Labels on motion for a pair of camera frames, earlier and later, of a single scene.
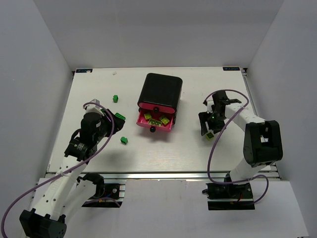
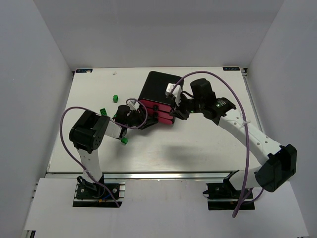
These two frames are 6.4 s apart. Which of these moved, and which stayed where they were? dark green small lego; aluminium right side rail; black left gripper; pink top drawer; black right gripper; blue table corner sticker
Moved: black left gripper; black right gripper
Stayed: blue table corner sticker; dark green small lego; aluminium right side rail; pink top drawer
